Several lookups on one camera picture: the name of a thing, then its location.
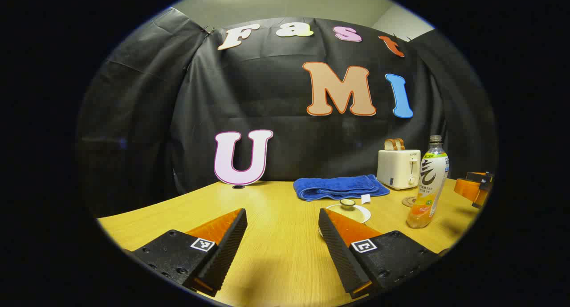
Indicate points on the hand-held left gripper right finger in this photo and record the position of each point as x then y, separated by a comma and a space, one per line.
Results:
340, 253

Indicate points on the blue folded towel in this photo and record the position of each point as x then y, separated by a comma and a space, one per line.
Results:
338, 186

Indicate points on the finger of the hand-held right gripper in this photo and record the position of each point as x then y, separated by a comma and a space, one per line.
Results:
482, 199
467, 186

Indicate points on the black backdrop cloth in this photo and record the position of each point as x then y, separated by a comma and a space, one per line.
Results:
285, 155

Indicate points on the round cork coaster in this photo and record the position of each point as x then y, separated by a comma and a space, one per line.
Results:
408, 202

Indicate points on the clear plastic water bottle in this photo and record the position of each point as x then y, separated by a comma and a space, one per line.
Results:
429, 178

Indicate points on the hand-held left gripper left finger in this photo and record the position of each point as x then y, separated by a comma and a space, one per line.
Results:
227, 249

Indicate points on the white toaster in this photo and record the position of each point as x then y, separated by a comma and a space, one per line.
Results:
396, 169

